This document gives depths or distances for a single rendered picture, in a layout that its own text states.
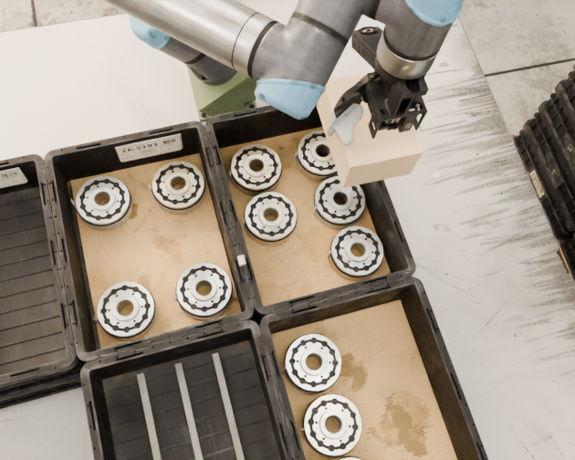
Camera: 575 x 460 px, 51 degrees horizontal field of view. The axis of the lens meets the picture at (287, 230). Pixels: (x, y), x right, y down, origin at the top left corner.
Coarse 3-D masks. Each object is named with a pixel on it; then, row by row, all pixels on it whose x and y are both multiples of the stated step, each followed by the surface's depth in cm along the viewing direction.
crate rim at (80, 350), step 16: (160, 128) 115; (176, 128) 115; (192, 128) 116; (80, 144) 112; (96, 144) 113; (112, 144) 113; (208, 144) 114; (48, 160) 111; (208, 160) 115; (48, 176) 110; (224, 208) 110; (224, 224) 109; (64, 240) 106; (64, 256) 105; (64, 272) 104; (240, 272) 106; (240, 288) 105; (80, 320) 101; (224, 320) 103; (240, 320) 103; (80, 336) 100; (160, 336) 101; (176, 336) 101; (80, 352) 99; (96, 352) 99; (112, 352) 99
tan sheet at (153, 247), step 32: (192, 160) 124; (128, 224) 118; (160, 224) 119; (192, 224) 119; (96, 256) 115; (128, 256) 116; (160, 256) 116; (192, 256) 117; (224, 256) 117; (96, 288) 113; (160, 288) 114; (160, 320) 112; (192, 320) 112
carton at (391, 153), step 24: (336, 96) 98; (360, 120) 97; (336, 144) 98; (360, 144) 95; (384, 144) 95; (408, 144) 96; (336, 168) 102; (360, 168) 95; (384, 168) 97; (408, 168) 100
